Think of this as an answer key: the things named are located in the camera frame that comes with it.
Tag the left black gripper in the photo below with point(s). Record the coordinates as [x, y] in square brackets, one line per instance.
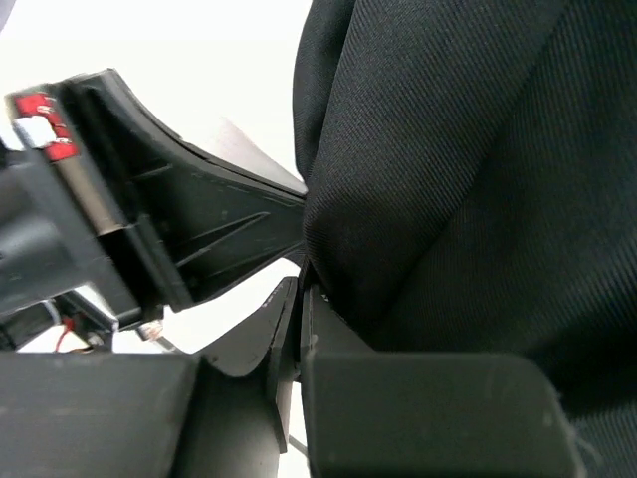
[205, 225]

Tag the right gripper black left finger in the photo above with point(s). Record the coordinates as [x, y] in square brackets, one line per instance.
[222, 412]

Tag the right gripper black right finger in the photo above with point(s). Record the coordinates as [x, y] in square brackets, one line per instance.
[374, 414]

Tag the black skirt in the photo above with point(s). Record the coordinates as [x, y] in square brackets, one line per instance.
[471, 175]

